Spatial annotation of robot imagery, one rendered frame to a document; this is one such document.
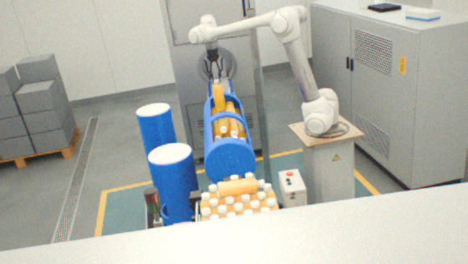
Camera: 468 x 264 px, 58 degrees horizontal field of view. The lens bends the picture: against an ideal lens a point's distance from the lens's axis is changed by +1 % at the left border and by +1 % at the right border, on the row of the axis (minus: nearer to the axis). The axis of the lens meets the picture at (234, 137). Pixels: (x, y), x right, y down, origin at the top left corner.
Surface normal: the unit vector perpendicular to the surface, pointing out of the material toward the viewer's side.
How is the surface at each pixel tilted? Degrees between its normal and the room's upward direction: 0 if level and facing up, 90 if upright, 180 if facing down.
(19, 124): 90
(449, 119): 90
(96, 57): 90
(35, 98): 90
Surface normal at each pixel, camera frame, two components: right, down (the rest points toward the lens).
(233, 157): 0.07, 0.41
